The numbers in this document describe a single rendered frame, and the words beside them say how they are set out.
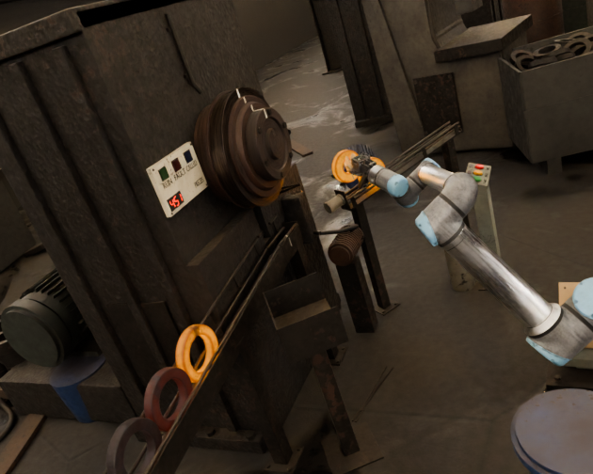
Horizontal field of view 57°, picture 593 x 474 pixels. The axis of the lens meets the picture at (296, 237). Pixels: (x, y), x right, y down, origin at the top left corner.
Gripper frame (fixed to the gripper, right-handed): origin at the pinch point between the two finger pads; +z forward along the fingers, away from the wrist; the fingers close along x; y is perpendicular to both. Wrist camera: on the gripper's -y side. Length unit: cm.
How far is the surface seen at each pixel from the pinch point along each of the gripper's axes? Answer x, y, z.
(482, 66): -196, -35, 78
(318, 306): 65, -6, -61
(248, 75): 25, 43, 33
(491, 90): -198, -53, 69
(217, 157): 69, 39, -15
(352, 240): 15.1, -27.8, -19.4
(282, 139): 39, 32, -11
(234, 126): 58, 46, -12
